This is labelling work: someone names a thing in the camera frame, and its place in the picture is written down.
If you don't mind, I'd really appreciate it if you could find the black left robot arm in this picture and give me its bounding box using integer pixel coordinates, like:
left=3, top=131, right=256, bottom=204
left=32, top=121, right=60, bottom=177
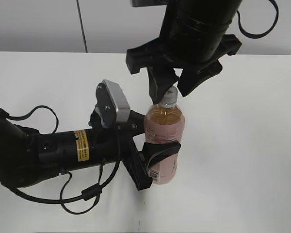
left=0, top=108, right=180, bottom=190

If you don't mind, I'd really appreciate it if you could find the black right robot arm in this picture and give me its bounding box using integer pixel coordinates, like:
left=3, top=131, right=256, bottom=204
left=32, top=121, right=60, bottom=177
left=126, top=0, right=241, bottom=104

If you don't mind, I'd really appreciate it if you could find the white bottle cap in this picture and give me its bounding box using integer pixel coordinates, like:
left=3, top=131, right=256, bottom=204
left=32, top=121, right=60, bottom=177
left=159, top=86, right=178, bottom=108

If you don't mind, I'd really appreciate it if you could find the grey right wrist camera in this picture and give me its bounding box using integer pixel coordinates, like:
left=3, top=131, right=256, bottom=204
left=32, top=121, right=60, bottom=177
left=129, top=0, right=168, bottom=8

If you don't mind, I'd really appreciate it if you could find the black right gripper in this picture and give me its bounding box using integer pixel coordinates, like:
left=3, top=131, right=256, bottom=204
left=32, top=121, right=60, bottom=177
left=126, top=34, right=242, bottom=104

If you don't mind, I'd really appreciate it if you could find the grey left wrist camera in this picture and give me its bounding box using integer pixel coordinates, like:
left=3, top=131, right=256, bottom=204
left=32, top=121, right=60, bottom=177
left=95, top=79, right=130, bottom=128

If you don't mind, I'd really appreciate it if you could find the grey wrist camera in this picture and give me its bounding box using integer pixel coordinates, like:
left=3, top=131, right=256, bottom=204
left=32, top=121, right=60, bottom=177
left=129, top=0, right=168, bottom=8
left=95, top=79, right=130, bottom=128

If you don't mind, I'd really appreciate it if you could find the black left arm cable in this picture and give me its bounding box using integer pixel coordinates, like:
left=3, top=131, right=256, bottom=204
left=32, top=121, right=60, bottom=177
left=0, top=105, right=122, bottom=215

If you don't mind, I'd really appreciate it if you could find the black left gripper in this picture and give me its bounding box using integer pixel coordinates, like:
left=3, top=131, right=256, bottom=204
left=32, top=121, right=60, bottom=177
left=88, top=109, right=181, bottom=191

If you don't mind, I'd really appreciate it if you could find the pink label oolong tea bottle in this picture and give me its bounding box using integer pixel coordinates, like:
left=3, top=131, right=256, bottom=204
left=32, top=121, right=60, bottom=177
left=144, top=102, right=185, bottom=184

